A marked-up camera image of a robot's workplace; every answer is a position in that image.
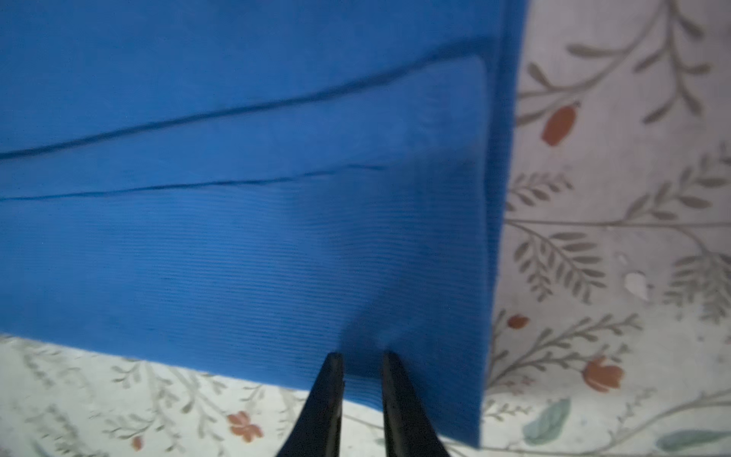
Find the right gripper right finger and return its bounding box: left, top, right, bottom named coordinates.
left=382, top=352, right=449, bottom=457

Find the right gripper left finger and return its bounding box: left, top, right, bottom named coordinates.
left=277, top=352, right=345, bottom=457

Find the blue tank top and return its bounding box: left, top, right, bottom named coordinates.
left=1, top=1, right=527, bottom=445

